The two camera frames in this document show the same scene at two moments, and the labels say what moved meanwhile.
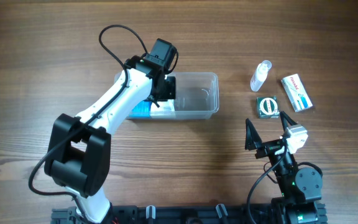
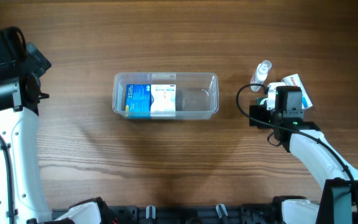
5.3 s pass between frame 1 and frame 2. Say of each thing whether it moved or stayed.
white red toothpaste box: stayed
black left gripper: moved
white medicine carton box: stayed
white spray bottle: stayed
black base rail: stayed
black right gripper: moved
